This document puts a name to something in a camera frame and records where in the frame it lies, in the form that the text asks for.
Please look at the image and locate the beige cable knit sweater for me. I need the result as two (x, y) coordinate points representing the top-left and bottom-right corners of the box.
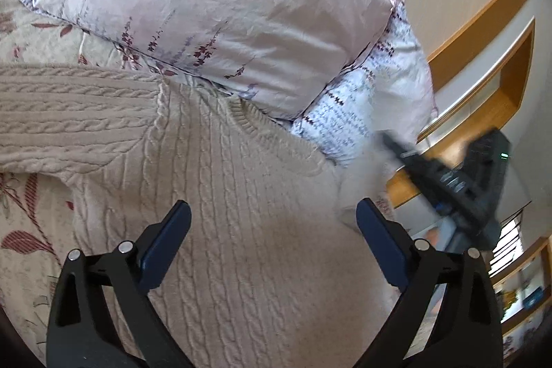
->
(1, 65), (393, 367)

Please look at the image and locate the window with bars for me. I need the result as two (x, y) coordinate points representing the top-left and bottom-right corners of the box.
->
(490, 203), (530, 271)

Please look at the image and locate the white blue floral pillow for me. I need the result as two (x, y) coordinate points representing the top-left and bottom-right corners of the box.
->
(290, 0), (437, 166)

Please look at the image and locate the wooden bookshelf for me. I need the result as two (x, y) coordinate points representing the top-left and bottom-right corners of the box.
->
(490, 237), (551, 366)

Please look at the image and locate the floral bed quilt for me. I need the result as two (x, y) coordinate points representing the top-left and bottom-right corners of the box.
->
(0, 0), (143, 365)

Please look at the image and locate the wooden wall shelf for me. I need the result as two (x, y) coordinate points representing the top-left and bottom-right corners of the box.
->
(385, 0), (545, 209)

